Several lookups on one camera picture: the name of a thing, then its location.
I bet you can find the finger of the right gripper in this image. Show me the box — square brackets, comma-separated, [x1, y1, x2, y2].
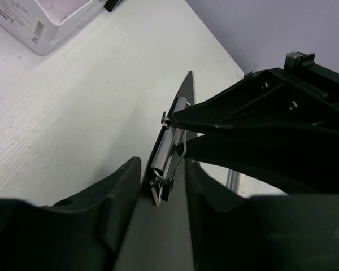
[186, 134, 339, 194]

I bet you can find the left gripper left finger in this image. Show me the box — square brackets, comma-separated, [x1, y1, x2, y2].
[0, 157, 141, 270]

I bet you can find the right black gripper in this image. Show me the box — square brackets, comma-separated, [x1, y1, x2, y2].
[171, 52, 339, 135]

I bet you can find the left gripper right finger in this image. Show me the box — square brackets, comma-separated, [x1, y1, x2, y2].
[185, 160, 339, 270]

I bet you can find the black clipboard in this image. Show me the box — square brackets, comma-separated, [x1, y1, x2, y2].
[140, 70, 204, 207]

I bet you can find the right white divided organizer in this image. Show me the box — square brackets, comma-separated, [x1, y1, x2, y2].
[0, 0, 105, 56]

